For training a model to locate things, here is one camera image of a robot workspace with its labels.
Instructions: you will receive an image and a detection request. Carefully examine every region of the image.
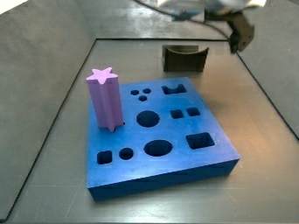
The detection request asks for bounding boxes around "black curved fixture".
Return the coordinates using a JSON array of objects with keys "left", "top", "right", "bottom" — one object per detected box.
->
[{"left": 163, "top": 45, "right": 209, "bottom": 72}]

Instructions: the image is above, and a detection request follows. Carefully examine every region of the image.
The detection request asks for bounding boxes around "purple star-shaped peg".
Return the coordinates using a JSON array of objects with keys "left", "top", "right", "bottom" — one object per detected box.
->
[{"left": 87, "top": 67, "right": 124, "bottom": 132}]

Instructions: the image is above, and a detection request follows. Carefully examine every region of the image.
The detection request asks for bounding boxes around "light blue rectangular block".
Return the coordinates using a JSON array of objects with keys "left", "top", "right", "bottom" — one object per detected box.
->
[{"left": 172, "top": 10, "right": 200, "bottom": 22}]

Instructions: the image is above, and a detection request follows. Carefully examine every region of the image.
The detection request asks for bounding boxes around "blue shape-sorting board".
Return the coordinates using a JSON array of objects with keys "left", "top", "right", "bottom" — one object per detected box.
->
[{"left": 87, "top": 78, "right": 239, "bottom": 201}]

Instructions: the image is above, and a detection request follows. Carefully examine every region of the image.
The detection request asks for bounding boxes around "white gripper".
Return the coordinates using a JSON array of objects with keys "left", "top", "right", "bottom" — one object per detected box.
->
[{"left": 156, "top": 0, "right": 267, "bottom": 15}]

